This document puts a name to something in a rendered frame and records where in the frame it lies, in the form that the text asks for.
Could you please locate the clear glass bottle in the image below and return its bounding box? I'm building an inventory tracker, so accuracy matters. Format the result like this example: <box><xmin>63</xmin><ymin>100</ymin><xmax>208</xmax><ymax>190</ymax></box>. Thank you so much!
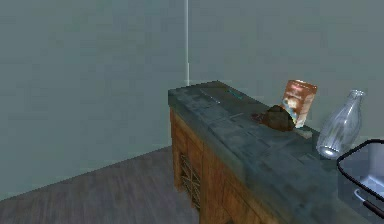
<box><xmin>315</xmin><ymin>89</ymin><xmax>367</xmax><ymax>160</ymax></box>

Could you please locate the dark brown lumpy object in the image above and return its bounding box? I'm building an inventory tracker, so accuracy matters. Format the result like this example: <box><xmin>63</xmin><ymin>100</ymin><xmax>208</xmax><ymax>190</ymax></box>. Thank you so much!
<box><xmin>251</xmin><ymin>104</ymin><xmax>297</xmax><ymax>132</ymax></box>

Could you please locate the orange cereal box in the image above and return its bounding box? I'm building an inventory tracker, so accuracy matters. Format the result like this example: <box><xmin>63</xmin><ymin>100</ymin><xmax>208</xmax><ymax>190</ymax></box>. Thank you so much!
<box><xmin>280</xmin><ymin>79</ymin><xmax>318</xmax><ymax>129</ymax></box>

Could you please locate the brown wooden kitchen counter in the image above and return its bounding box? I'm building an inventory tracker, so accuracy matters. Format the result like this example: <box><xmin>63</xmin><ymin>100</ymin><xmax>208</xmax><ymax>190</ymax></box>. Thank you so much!
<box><xmin>167</xmin><ymin>80</ymin><xmax>384</xmax><ymax>224</ymax></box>

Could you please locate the grey sink with black rim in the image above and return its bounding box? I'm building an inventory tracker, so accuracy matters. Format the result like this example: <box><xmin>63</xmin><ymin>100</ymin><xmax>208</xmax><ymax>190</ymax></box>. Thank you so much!
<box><xmin>336</xmin><ymin>138</ymin><xmax>384</xmax><ymax>220</ymax></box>

